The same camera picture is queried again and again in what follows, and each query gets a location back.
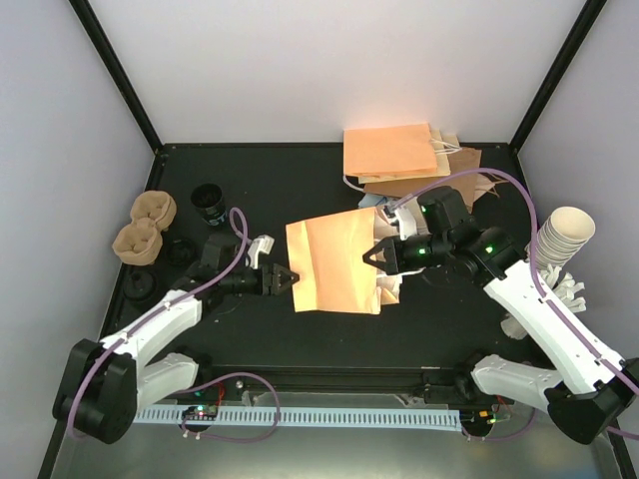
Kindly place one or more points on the tall white cup stack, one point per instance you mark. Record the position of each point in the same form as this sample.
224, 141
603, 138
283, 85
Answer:
560, 238

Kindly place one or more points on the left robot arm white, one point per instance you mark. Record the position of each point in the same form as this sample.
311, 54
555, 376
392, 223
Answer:
105, 383

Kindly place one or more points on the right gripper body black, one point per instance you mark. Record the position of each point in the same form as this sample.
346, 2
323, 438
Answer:
435, 254

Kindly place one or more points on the orange paper bag white handles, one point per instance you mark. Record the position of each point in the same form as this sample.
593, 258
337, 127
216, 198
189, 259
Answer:
326, 252

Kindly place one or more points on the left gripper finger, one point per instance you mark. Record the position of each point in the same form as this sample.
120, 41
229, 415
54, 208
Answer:
280, 287
282, 274

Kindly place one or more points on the light blue paper bag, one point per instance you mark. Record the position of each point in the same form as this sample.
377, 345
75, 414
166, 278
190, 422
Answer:
372, 200

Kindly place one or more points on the black paper cup stack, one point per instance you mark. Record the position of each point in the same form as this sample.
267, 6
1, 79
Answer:
209, 201

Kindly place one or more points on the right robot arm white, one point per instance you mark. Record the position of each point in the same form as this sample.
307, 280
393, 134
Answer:
588, 385

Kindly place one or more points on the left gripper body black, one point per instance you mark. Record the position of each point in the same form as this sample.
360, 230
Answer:
257, 286

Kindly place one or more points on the blue slotted cable duct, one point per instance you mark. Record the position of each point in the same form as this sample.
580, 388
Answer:
307, 417

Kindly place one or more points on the orange paper bag stack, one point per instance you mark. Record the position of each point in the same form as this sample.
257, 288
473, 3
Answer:
379, 155

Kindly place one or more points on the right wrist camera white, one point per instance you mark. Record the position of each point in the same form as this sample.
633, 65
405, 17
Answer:
402, 219

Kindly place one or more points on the pulp cup carrier stack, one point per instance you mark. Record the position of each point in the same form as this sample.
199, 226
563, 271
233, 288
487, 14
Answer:
139, 243

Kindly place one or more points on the black cup lid stack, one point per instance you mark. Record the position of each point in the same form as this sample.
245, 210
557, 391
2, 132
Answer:
139, 286

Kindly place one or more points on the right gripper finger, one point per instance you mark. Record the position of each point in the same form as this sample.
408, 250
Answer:
379, 250
382, 265

